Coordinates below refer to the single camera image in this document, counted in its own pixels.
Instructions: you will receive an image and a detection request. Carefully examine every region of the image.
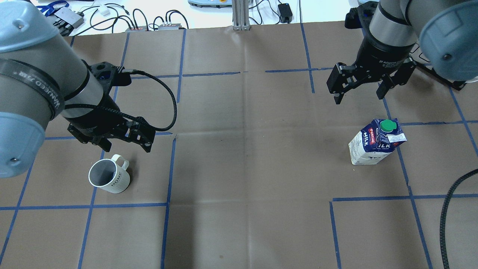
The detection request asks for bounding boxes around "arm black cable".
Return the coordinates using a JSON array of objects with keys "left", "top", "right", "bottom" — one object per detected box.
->
[
  {"left": 63, "top": 69, "right": 177, "bottom": 131},
  {"left": 440, "top": 168, "right": 478, "bottom": 269}
]

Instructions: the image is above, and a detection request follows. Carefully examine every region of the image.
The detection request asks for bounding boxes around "black power adapter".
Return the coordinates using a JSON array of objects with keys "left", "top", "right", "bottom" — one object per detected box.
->
[{"left": 277, "top": 3, "right": 293, "bottom": 24}]

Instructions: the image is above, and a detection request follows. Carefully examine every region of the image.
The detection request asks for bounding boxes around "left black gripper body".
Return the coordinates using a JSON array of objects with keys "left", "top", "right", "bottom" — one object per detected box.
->
[{"left": 62, "top": 104, "right": 128, "bottom": 143}]

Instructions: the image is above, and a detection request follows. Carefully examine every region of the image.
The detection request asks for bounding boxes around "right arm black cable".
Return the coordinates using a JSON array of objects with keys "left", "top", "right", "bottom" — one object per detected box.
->
[{"left": 440, "top": 168, "right": 478, "bottom": 269}]

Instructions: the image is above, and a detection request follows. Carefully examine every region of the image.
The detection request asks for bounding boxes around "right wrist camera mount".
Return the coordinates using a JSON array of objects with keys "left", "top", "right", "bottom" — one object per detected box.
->
[{"left": 344, "top": 1, "right": 379, "bottom": 29}]

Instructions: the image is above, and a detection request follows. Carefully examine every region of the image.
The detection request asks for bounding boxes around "blue white milk carton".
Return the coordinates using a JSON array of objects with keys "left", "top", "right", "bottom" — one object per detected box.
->
[{"left": 348, "top": 118, "right": 407, "bottom": 165}]

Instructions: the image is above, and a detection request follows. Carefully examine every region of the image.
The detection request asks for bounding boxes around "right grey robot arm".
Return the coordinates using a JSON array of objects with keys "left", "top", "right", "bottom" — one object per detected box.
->
[{"left": 326, "top": 0, "right": 478, "bottom": 104}]

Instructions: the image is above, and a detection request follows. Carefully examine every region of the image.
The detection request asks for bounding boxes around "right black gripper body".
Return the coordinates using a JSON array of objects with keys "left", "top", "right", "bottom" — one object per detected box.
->
[{"left": 355, "top": 29, "right": 414, "bottom": 80}]

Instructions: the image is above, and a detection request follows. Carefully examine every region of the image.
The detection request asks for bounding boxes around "aluminium frame post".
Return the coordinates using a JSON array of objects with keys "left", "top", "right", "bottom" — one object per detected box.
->
[{"left": 232, "top": 0, "right": 251, "bottom": 31}]

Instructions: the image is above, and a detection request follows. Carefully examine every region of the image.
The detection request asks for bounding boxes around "white mug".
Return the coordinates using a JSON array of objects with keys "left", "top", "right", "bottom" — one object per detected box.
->
[{"left": 88, "top": 154, "right": 130, "bottom": 194}]

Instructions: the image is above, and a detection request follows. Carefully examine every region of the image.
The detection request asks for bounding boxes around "grey usb hub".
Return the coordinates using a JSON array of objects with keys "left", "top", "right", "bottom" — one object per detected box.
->
[{"left": 55, "top": 7, "right": 85, "bottom": 29}]

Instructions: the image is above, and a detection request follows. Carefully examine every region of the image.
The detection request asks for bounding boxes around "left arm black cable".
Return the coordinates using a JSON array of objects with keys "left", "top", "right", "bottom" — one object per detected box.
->
[{"left": 63, "top": 69, "right": 177, "bottom": 131}]

